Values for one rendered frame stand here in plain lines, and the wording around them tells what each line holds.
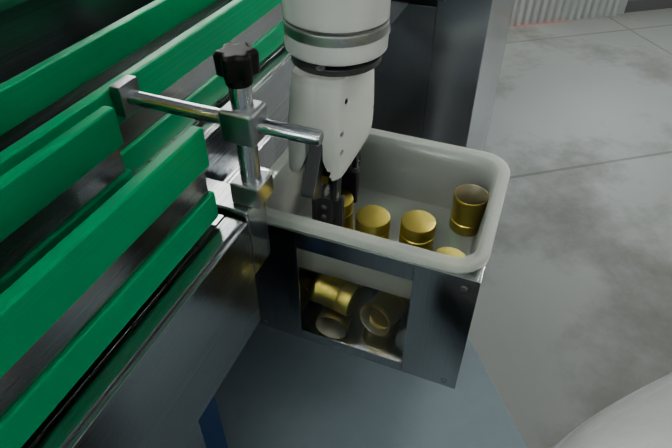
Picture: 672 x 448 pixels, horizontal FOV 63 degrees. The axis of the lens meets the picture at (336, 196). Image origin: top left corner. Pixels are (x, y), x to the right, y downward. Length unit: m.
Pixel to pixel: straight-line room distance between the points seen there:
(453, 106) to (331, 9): 0.92
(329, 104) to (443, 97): 0.88
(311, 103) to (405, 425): 0.39
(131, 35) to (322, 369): 0.43
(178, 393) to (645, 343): 1.59
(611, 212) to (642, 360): 0.66
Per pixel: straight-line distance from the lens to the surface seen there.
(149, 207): 0.35
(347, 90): 0.44
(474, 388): 0.70
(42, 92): 0.51
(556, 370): 1.71
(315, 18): 0.41
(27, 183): 0.38
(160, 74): 0.50
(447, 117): 1.32
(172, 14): 0.63
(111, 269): 0.35
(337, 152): 0.45
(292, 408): 0.67
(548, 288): 1.90
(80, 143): 0.41
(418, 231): 0.52
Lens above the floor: 1.33
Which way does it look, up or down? 39 degrees down
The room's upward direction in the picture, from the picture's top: straight up
